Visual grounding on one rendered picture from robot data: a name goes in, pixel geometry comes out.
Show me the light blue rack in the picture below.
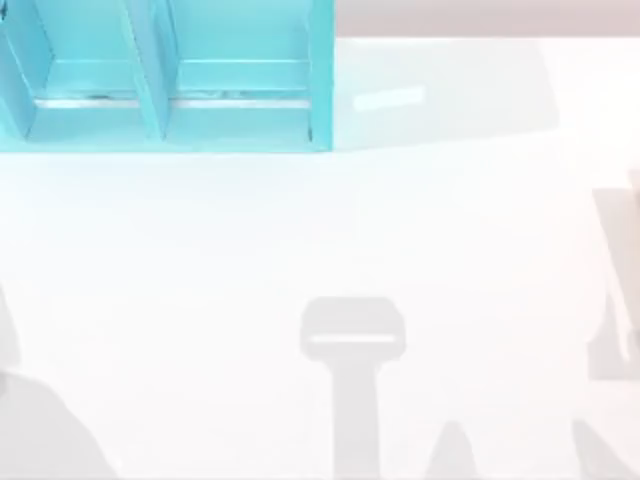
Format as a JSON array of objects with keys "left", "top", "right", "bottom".
[{"left": 0, "top": 0, "right": 335, "bottom": 154}]

